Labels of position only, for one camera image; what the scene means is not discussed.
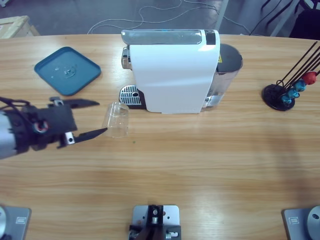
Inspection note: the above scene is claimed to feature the blue square plastic tray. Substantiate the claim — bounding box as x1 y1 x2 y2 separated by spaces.
33 46 102 97

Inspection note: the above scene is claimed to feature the black power cord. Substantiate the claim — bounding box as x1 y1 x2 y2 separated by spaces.
249 0 300 36

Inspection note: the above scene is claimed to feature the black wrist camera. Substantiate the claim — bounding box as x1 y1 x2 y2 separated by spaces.
21 105 52 138

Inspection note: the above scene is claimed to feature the white metal table leg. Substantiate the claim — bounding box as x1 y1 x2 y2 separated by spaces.
214 0 229 31

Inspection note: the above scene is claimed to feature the black chair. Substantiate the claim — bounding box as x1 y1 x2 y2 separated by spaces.
289 8 320 41

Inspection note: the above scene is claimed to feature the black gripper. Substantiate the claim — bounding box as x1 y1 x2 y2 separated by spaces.
31 96 109 152

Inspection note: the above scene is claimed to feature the white slanted metal bar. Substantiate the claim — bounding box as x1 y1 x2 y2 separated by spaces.
271 0 301 38

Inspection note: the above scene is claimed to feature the black drip tray silver grille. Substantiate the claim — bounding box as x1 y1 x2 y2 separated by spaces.
118 84 147 111

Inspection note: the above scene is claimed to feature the white floor cable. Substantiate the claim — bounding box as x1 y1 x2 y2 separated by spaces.
86 0 251 35

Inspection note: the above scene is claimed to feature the white capsule coffee machine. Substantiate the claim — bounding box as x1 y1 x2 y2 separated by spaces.
121 29 221 115

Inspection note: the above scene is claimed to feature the clear glass cup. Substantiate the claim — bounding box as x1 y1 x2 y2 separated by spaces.
103 100 130 139

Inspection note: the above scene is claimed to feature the black capsule holder with rods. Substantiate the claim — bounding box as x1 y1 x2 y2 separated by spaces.
261 41 320 112

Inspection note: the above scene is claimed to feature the water tank with black lid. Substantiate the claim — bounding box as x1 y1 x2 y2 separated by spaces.
201 43 244 113

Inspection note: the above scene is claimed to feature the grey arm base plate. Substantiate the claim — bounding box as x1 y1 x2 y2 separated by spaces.
0 204 33 240
281 205 320 240

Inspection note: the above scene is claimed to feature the light wooden crate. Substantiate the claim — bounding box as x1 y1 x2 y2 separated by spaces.
0 15 41 40

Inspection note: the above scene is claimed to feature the red coffee capsule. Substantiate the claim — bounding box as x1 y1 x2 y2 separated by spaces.
303 70 318 85

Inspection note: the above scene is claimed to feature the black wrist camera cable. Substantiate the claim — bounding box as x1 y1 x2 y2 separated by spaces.
0 96 32 112

